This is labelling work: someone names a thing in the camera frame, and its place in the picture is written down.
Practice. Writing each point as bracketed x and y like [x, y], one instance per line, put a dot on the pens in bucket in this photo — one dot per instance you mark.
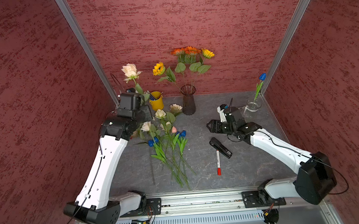
[153, 96]

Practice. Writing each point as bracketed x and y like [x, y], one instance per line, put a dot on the blue tulip pair right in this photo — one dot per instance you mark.
[181, 134]

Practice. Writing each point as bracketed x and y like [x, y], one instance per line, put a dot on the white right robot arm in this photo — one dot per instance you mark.
[314, 177]

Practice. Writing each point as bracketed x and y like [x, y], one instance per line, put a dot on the pale pink rose flower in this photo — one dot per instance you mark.
[132, 75]

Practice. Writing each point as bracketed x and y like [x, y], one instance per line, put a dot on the blue tulip flower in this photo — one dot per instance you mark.
[259, 85]

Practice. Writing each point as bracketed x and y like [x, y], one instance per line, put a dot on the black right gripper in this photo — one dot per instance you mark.
[214, 124]

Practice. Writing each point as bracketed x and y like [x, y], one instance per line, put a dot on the aluminium corner profile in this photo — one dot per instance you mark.
[79, 34]
[290, 31]

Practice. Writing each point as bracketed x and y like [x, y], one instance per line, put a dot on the yellow metal pen bucket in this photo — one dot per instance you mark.
[158, 104]

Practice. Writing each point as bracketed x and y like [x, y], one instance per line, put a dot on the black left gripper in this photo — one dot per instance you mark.
[147, 113]

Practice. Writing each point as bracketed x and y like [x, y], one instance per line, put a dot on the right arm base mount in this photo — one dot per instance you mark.
[255, 199]

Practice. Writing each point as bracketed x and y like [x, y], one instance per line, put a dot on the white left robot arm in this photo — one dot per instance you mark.
[92, 205]

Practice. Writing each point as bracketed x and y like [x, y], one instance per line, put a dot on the dark ribbed glass vase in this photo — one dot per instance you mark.
[189, 106]

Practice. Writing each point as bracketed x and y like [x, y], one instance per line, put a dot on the blue tulip pair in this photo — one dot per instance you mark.
[153, 141]
[181, 134]

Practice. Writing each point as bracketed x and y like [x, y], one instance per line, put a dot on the blue tulip pair left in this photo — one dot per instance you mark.
[153, 141]

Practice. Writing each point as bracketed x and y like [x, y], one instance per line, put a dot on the aluminium corner profile right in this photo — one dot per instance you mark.
[290, 31]

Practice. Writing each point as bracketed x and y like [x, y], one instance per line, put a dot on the red capped white marker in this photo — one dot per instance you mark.
[218, 163]

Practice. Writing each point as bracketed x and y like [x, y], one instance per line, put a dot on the clear glass vase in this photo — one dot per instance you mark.
[253, 105]

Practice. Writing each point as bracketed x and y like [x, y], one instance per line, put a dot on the aluminium front rail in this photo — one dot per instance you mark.
[201, 202]

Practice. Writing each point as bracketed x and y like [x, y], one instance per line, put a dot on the white rose flower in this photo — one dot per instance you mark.
[160, 114]

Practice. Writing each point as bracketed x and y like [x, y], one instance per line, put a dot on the black stapler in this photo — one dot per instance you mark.
[215, 143]

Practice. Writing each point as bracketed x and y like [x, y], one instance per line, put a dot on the cream gerbera flower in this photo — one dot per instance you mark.
[175, 108]
[146, 126]

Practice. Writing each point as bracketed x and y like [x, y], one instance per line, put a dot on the aluminium corner profile left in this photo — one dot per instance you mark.
[79, 34]

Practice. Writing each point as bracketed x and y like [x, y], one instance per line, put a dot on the pink tulip bud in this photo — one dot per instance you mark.
[174, 130]

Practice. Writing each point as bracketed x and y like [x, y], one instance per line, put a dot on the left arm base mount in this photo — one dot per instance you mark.
[149, 207]

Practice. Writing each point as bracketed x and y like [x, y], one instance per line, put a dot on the orange gerbera flower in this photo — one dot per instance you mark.
[193, 58]
[180, 68]

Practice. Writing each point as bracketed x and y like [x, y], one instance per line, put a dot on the yellow sunflower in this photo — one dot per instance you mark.
[164, 74]
[205, 55]

